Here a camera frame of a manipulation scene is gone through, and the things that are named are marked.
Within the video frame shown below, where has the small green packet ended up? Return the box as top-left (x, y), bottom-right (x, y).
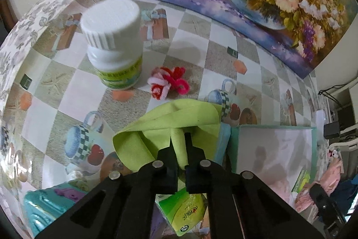
top-left (292, 170), bottom-right (311, 194)

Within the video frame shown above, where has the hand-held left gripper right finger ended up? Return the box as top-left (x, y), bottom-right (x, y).
top-left (184, 133), bottom-right (326, 239)

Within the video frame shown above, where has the green cloth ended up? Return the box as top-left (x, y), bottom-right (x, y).
top-left (112, 99), bottom-right (222, 181)

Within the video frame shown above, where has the pink cloth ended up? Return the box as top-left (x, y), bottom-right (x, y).
top-left (296, 148), bottom-right (343, 213)

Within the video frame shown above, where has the green tissue packet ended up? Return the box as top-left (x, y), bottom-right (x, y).
top-left (157, 187), bottom-right (209, 237)

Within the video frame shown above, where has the teal plastic packet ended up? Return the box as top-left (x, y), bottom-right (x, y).
top-left (24, 181), bottom-right (94, 238)

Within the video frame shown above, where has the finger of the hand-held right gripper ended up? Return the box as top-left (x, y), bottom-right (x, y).
top-left (309, 183), bottom-right (340, 239)

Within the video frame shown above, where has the brown wooden door frame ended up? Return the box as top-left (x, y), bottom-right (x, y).
top-left (0, 0), bottom-right (16, 29)

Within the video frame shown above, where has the black cable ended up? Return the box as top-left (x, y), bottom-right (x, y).
top-left (319, 84), bottom-right (356, 101)

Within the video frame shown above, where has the red pink pipe-cleaner flower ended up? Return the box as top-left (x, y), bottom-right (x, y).
top-left (148, 67), bottom-right (190, 100)

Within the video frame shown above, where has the white pill bottle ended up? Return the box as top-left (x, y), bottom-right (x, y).
top-left (81, 0), bottom-right (144, 89)

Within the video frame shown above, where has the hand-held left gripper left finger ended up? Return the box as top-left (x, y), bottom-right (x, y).
top-left (36, 136), bottom-right (180, 239)

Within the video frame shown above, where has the blue face mask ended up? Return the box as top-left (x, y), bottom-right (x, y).
top-left (215, 123), bottom-right (232, 172)

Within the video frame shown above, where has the white shelf unit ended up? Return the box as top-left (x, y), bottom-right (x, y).
top-left (322, 86), bottom-right (358, 146)

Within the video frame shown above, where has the green-rimmed box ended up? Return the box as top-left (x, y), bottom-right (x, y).
top-left (228, 124), bottom-right (318, 202)

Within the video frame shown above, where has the printed checkered tablecloth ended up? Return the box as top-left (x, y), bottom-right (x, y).
top-left (0, 0), bottom-right (326, 239)

